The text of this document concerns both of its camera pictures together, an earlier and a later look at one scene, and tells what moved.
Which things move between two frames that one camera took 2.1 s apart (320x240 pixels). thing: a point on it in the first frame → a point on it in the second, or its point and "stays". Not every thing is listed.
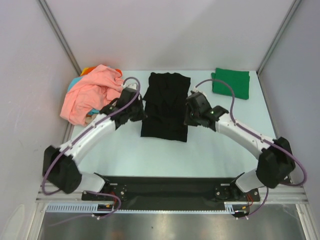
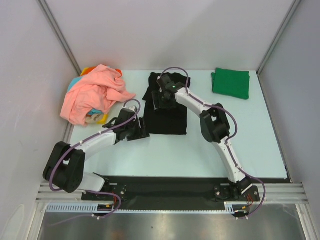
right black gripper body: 191,113 → 158,100
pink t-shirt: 100,85 stays
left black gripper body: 136,112 → 134,132
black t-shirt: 163,114 stays
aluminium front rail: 291,193 stays
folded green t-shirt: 239,80 stays
